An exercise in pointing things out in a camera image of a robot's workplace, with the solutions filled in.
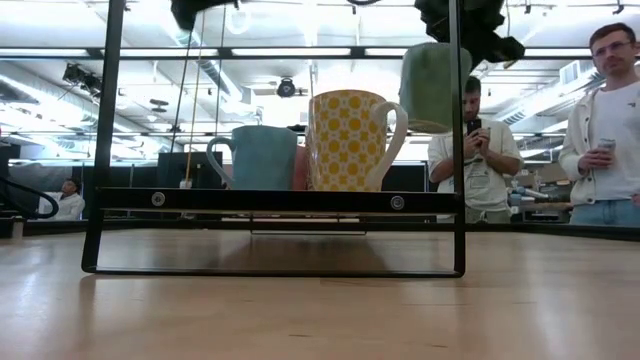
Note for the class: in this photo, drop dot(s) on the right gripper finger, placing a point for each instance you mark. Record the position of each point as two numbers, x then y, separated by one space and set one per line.
477 60

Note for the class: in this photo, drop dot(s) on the green ceramic mug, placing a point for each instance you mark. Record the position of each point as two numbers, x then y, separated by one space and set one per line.
425 85

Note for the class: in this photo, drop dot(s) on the yellow patterned white mug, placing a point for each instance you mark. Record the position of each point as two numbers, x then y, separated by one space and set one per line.
345 140

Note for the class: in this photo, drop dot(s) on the blue ceramic mug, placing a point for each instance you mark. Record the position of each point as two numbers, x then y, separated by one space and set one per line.
265 157

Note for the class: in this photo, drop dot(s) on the pink ceramic mug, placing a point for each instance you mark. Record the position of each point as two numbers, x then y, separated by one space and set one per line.
301 170

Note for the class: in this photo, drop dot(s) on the black smartphone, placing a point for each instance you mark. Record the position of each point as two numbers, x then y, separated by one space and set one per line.
474 126

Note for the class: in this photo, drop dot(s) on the person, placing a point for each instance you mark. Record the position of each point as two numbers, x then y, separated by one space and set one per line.
67 205
615 150
485 170

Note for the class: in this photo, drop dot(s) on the black round ceiling device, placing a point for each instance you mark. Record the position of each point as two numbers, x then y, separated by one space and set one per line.
286 88

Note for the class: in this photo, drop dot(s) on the silver drink can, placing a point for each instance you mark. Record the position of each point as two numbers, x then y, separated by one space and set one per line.
606 145

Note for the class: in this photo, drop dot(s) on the black metal table frame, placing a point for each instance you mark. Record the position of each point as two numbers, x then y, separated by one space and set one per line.
550 230

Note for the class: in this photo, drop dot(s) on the wooden shelf with black frame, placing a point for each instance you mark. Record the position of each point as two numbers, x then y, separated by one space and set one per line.
275 200

